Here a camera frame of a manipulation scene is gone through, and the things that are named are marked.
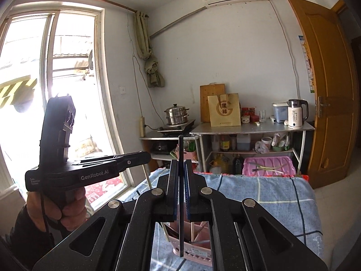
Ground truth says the white electric kettle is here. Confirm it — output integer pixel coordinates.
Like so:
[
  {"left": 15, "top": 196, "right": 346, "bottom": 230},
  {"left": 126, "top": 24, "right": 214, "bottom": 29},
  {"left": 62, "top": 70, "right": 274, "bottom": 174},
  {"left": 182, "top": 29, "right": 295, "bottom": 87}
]
[{"left": 287, "top": 99, "right": 309, "bottom": 129}]

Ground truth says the person's left hand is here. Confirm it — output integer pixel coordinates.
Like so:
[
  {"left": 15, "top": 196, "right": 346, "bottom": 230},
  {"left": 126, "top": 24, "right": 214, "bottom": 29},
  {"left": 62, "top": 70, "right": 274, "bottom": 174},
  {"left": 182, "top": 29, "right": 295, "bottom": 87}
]
[{"left": 26, "top": 186, "right": 87, "bottom": 232}]

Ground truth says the brown wooden door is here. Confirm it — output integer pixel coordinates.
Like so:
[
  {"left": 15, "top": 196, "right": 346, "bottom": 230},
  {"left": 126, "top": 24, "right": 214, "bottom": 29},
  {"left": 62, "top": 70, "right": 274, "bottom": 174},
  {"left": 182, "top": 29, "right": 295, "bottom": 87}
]
[{"left": 287, "top": 0, "right": 361, "bottom": 190}]

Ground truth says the yellow oil bottle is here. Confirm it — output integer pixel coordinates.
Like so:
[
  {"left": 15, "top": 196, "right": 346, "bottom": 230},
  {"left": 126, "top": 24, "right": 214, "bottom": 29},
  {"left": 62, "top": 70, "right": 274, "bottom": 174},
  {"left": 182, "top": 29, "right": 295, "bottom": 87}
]
[{"left": 208, "top": 154, "right": 226, "bottom": 175}]

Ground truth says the small pink basket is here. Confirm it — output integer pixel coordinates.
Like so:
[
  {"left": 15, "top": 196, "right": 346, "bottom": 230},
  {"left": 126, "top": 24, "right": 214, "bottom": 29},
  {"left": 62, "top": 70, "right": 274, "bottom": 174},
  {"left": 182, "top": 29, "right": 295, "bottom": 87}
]
[{"left": 174, "top": 144, "right": 198, "bottom": 162}]

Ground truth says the brown paper bag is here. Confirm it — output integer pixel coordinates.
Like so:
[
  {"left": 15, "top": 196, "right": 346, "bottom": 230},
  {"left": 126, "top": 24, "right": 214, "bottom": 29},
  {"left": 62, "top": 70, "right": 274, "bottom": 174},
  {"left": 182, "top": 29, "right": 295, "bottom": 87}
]
[{"left": 207, "top": 93, "right": 242, "bottom": 127}]

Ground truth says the dark sauce bottle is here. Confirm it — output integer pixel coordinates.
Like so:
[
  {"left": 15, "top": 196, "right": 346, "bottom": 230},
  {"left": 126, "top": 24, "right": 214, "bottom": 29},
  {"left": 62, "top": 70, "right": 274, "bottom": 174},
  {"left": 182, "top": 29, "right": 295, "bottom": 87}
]
[{"left": 219, "top": 135, "right": 231, "bottom": 152}]

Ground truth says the red patterned rug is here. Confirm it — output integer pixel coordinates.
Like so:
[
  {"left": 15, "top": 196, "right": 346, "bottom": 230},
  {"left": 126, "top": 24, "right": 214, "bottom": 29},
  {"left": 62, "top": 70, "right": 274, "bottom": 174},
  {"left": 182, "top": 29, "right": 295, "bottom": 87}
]
[{"left": 84, "top": 182, "right": 125, "bottom": 204}]

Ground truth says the beige curtain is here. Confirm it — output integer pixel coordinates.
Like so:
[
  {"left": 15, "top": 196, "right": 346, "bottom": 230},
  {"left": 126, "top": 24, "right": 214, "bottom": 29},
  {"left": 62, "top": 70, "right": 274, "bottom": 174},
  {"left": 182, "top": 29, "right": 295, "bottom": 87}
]
[{"left": 134, "top": 10, "right": 166, "bottom": 88}]

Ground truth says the wall height chart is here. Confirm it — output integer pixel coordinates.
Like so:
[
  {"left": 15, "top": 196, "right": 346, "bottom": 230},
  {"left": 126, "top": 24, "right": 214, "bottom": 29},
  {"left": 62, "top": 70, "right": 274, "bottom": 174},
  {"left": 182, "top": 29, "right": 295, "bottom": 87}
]
[{"left": 298, "top": 35, "right": 316, "bottom": 94}]

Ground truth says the white frame window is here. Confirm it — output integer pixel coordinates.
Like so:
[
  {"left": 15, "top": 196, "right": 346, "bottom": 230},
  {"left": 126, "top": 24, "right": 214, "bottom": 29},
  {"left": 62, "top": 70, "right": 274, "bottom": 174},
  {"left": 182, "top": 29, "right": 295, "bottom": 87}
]
[{"left": 0, "top": 1, "right": 135, "bottom": 201}]

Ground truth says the clear plastic container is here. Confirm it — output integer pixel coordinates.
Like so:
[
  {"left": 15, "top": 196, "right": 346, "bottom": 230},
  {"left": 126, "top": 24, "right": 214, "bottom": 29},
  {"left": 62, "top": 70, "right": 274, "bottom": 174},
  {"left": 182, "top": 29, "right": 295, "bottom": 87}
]
[{"left": 272, "top": 102, "right": 289, "bottom": 124}]

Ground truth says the person's left forearm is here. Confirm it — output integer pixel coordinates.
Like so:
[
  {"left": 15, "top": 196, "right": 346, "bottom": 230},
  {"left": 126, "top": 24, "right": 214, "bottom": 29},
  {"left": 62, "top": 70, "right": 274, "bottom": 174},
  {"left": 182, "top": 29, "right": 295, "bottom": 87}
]
[{"left": 0, "top": 203, "right": 58, "bottom": 271}]

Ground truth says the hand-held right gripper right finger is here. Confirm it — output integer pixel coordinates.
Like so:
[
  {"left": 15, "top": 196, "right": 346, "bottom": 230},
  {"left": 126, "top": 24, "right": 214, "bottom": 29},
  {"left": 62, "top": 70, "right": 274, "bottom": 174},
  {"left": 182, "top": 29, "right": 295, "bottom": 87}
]
[{"left": 184, "top": 159, "right": 329, "bottom": 271}]

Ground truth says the steel steamer pot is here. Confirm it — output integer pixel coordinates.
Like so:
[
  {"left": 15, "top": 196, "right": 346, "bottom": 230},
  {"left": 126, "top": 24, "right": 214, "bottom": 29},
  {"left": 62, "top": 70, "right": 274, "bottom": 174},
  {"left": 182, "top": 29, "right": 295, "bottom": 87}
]
[{"left": 164, "top": 103, "right": 190, "bottom": 126}]

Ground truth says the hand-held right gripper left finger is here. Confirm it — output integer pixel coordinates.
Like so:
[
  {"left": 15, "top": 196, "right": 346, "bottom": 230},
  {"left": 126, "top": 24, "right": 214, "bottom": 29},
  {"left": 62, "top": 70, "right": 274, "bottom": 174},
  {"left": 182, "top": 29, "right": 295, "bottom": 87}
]
[{"left": 31, "top": 159, "right": 180, "bottom": 271}]

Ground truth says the black chopstick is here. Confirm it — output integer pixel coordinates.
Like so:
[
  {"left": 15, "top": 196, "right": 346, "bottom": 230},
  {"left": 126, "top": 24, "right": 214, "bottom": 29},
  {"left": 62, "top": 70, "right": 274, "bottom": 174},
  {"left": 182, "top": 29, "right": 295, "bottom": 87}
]
[
  {"left": 166, "top": 222, "right": 181, "bottom": 240},
  {"left": 178, "top": 135, "right": 186, "bottom": 258}
]

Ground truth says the pink plastic crate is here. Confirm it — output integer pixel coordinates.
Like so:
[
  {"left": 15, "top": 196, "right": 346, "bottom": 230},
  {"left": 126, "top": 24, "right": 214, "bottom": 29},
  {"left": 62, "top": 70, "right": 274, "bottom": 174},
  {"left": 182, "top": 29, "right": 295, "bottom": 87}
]
[{"left": 242, "top": 155, "right": 297, "bottom": 177}]

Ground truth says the blue checked blanket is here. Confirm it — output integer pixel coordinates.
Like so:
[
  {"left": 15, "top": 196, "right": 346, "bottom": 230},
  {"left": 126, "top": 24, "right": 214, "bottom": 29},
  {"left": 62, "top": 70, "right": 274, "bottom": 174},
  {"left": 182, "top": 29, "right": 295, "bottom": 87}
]
[{"left": 124, "top": 168, "right": 324, "bottom": 271}]

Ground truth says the white shelf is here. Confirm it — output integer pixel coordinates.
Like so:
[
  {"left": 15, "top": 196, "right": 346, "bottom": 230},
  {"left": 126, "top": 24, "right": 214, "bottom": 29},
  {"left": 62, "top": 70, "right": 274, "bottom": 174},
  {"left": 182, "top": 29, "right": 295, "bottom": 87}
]
[{"left": 138, "top": 135, "right": 201, "bottom": 187}]

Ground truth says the dark glass bottle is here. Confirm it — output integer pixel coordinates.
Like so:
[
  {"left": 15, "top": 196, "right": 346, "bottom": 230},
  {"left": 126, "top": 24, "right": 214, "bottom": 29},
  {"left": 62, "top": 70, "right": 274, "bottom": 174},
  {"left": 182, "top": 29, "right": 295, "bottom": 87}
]
[{"left": 232, "top": 154, "right": 245, "bottom": 175}]

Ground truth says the metal table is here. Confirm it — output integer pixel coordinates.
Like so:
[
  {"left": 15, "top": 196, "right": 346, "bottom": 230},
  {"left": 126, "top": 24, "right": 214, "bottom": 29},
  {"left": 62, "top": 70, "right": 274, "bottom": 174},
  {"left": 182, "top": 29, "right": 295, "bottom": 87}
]
[{"left": 189, "top": 121, "right": 315, "bottom": 176}]

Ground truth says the wooden cutting board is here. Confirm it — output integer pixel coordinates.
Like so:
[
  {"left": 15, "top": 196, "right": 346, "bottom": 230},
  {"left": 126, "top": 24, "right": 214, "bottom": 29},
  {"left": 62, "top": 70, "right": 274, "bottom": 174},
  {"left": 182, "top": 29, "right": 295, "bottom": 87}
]
[{"left": 200, "top": 83, "right": 226, "bottom": 124}]

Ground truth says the pink plastic chopstick basket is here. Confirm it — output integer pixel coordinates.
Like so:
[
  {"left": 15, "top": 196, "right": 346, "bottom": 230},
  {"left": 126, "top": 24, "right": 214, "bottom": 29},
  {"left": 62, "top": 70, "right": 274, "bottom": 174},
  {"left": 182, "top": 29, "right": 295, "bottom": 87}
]
[{"left": 162, "top": 221, "right": 214, "bottom": 267}]

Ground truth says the white plastic jug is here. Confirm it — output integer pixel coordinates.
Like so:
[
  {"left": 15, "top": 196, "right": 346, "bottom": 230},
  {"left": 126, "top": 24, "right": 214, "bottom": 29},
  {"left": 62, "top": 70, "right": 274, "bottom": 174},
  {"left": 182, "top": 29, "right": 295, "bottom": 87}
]
[{"left": 236, "top": 133, "right": 252, "bottom": 151}]

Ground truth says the black induction cooker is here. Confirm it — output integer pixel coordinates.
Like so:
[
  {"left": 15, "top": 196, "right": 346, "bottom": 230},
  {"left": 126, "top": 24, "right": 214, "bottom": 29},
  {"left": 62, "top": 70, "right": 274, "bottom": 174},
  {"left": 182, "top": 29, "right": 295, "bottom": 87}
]
[{"left": 157, "top": 119, "right": 197, "bottom": 134}]

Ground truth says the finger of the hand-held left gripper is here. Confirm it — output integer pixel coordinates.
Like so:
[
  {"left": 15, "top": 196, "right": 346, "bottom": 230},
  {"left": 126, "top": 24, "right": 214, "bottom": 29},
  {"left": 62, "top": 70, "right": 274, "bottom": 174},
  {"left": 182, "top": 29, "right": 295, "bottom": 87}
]
[{"left": 68, "top": 151, "right": 152, "bottom": 173}]

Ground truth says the white wall pipe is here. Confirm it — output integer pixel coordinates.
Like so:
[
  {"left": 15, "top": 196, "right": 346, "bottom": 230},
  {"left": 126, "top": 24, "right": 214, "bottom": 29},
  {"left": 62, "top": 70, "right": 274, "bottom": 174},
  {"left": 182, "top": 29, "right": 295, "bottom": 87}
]
[{"left": 149, "top": 4, "right": 208, "bottom": 39}]

